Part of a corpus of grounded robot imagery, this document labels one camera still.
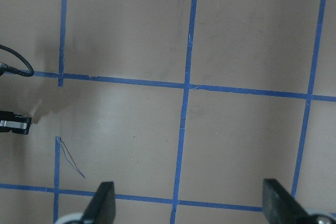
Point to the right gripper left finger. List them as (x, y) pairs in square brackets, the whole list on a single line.
[(102, 207)]

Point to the brown paper table cover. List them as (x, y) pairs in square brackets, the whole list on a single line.
[(186, 105)]

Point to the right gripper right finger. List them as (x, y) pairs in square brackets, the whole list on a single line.
[(279, 206)]

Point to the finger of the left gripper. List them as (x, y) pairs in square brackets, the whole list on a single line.
[(15, 123)]

